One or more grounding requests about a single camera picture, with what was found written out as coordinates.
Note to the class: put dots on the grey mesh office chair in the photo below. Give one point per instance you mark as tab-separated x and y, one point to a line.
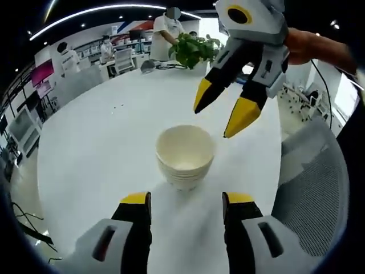
310	185

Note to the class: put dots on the black and white chair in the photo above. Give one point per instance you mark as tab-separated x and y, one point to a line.
315	98

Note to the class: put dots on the white glass-door cabinet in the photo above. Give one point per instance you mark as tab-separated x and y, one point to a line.
25	131

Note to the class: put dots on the black device on table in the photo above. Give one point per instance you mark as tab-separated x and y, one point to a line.
148	67

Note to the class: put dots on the small black monitor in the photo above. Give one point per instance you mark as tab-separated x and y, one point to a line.
135	34

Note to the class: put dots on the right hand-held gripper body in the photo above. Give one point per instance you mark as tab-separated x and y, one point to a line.
256	25

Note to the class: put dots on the green leafy plant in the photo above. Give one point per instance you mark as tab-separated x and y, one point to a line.
191	51

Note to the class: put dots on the white office chair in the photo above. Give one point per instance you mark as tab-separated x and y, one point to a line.
124	61

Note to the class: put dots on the group of paper cups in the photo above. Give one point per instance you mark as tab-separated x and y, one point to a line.
185	160

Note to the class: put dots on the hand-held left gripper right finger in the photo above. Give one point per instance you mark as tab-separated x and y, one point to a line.
271	245

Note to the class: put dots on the pale grey chair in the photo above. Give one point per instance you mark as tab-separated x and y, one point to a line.
82	82

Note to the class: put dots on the white storage shelf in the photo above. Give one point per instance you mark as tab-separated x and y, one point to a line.
88	52

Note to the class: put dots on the pink wall screen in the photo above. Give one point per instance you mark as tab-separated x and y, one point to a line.
42	72

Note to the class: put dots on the person's right hand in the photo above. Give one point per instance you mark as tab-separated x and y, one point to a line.
302	47

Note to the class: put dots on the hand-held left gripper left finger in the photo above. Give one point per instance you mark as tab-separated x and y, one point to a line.
114	248

